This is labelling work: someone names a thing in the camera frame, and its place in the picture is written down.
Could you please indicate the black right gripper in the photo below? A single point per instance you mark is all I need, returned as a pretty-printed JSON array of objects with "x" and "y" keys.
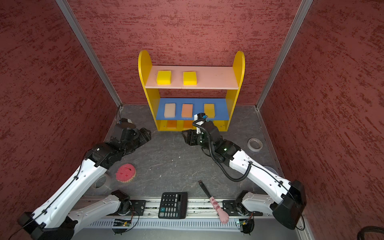
[{"x": 192, "y": 135}]

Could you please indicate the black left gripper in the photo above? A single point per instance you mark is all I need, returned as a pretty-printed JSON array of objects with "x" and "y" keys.
[{"x": 143, "y": 135}]

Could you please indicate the pink round smiley sponge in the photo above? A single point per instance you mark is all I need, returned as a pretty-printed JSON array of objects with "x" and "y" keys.
[{"x": 126, "y": 173}]

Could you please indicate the yellow orange scrub sponge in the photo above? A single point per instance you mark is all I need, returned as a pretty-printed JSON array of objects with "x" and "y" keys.
[{"x": 171, "y": 124}]

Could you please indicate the pale pink sponge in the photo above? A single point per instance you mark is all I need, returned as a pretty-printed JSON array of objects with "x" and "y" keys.
[{"x": 170, "y": 110}]

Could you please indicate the peach orange sponge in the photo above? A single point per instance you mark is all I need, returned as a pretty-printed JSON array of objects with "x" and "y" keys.
[{"x": 187, "y": 110}]

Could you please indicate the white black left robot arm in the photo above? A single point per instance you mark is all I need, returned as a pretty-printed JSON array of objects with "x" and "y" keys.
[{"x": 55, "y": 219}]

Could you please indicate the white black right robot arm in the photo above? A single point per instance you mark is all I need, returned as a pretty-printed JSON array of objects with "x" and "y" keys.
[{"x": 286, "y": 200}]

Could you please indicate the yellow shelf unit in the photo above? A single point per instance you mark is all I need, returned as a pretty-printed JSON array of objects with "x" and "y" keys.
[{"x": 222, "y": 83}]

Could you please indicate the white tape roll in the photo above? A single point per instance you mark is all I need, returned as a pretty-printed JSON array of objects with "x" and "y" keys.
[{"x": 255, "y": 145}]

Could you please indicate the grey blue mug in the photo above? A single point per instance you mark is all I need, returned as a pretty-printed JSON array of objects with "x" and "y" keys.
[{"x": 273, "y": 171}]

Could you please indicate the grey tape roll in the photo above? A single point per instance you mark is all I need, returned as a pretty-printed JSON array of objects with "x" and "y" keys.
[{"x": 103, "y": 183}]

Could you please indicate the black calculator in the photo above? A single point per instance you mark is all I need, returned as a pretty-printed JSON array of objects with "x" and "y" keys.
[{"x": 173, "y": 205}]

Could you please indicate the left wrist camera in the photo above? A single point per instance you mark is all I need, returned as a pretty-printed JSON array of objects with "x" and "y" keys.
[{"x": 126, "y": 124}]

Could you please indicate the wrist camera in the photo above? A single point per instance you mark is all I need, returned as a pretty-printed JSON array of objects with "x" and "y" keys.
[
  {"x": 126, "y": 124},
  {"x": 199, "y": 117}
]

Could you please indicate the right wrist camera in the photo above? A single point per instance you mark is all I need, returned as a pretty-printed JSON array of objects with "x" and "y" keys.
[{"x": 199, "y": 117}]

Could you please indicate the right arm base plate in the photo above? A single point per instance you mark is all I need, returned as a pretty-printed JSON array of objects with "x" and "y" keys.
[{"x": 232, "y": 208}]

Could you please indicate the pink handled black brush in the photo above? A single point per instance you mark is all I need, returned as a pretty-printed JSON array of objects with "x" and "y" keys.
[{"x": 223, "y": 216}]

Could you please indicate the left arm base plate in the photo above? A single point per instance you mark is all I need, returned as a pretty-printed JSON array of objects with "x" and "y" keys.
[{"x": 138, "y": 207}]

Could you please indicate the perforated cable duct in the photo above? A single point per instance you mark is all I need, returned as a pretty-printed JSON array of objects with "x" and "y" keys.
[{"x": 182, "y": 225}]

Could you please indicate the black cable corner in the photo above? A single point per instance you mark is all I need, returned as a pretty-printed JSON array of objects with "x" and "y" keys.
[{"x": 369, "y": 229}]

